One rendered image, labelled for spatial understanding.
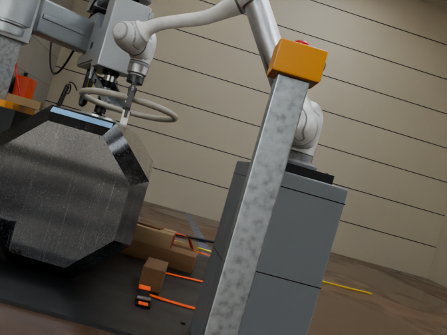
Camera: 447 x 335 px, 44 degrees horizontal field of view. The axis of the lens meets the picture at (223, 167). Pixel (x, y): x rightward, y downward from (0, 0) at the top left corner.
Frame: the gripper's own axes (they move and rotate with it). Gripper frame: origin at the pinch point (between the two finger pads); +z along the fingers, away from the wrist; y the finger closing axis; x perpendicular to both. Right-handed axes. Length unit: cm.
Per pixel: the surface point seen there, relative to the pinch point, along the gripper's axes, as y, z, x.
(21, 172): 30, 35, 41
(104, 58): 72, -39, 21
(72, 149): 25.3, 18.2, 20.1
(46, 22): 112, -60, 64
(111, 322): -18, 84, -17
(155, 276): 46, 71, -36
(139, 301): 18, 80, -29
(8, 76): 105, -19, 75
